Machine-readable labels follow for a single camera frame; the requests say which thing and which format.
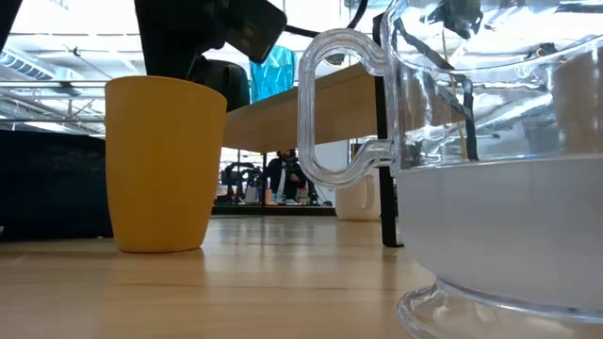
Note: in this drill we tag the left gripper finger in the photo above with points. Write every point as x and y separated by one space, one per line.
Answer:
256 28

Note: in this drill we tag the black mug yellow inside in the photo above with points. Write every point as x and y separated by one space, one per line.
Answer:
231 85

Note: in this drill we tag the yellow plastic cup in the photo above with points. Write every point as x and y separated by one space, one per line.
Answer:
165 165

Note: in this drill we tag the navy blue cloth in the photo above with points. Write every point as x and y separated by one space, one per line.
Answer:
52 188

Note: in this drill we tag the clear glass pitcher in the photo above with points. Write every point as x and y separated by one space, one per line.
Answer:
494 235

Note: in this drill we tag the background black robot arm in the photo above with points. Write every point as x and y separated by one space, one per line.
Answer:
235 172

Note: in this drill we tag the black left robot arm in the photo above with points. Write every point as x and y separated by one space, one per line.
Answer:
7 19

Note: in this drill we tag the person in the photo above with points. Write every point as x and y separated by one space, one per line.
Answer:
285 179

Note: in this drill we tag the wooden shelf black metal frame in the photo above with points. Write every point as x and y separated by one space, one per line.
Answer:
292 117

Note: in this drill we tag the black metal table frame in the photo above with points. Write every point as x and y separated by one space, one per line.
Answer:
282 211

